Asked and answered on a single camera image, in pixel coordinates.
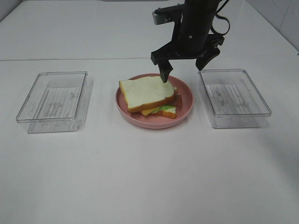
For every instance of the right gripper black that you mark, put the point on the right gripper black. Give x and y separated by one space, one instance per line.
190 40

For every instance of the bacon strip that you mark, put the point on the bacon strip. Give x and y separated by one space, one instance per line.
177 101

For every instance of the green lettuce leaf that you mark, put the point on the green lettuce leaf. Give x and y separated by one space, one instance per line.
166 108

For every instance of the bread slice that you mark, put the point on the bread slice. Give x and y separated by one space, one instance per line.
166 114
146 93

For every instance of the yellow cheese slice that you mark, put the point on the yellow cheese slice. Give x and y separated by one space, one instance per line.
148 111

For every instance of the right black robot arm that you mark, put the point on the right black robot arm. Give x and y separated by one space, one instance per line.
200 10

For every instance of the right clear plastic tray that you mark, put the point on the right clear plastic tray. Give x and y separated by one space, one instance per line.
232 100

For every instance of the clear plastic tray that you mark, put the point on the clear plastic tray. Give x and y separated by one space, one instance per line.
232 100
56 102

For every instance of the pink round plate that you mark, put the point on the pink round plate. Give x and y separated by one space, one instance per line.
159 122

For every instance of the left clear plastic tray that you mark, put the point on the left clear plastic tray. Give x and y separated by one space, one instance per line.
56 102

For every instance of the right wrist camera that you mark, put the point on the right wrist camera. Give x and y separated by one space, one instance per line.
168 14

